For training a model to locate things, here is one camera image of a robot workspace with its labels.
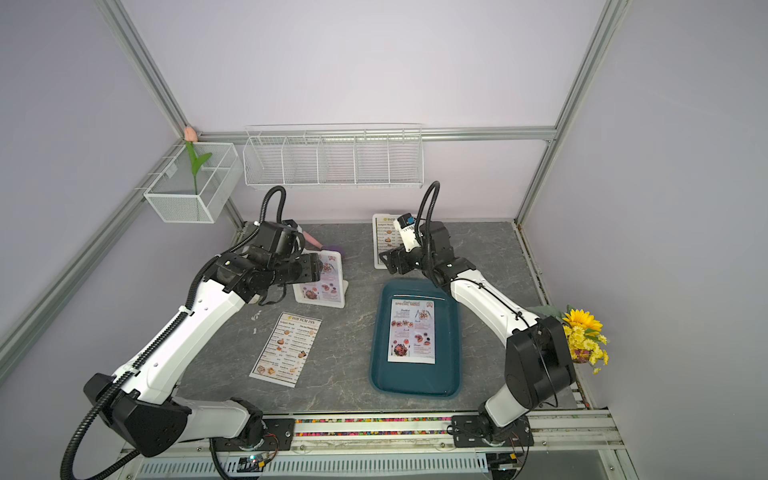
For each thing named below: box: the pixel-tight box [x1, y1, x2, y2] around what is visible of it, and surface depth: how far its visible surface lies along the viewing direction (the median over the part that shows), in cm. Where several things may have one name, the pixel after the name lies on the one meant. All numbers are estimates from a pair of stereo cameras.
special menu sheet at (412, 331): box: [387, 299, 436, 364], surface depth 93 cm
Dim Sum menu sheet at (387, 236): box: [375, 217, 403, 263], surface depth 101 cm
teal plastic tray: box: [370, 278, 462, 398], surface depth 89 cm
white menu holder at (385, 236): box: [372, 213, 405, 270], surface depth 101 cm
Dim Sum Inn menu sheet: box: [249, 312, 323, 388], surface depth 90 cm
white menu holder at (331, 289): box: [293, 250, 348, 309], surface depth 95 cm
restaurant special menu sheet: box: [301, 253, 341, 302], surface depth 94 cm
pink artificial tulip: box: [184, 126, 213, 195], surface depth 92 cm
